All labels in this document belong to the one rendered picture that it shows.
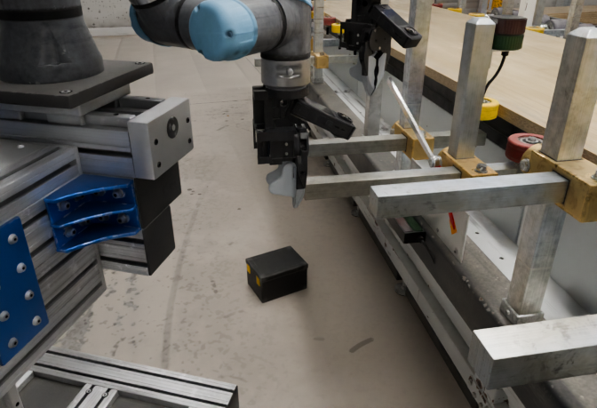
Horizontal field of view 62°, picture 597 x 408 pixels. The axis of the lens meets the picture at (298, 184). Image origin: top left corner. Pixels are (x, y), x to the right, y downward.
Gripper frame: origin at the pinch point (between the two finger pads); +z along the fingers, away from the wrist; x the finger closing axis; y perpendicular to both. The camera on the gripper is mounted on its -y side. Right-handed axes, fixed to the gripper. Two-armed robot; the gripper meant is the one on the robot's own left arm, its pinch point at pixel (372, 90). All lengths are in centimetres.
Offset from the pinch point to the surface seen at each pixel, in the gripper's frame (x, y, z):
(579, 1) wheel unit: -150, 10, -10
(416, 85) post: -9.0, -4.9, -0.4
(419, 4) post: -7.9, -4.2, -17.3
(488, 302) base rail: 18.4, -39.7, 23.9
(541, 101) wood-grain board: -31.0, -24.3, 3.3
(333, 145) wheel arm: 8.9, 2.9, 11.2
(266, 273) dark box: -14, 53, 82
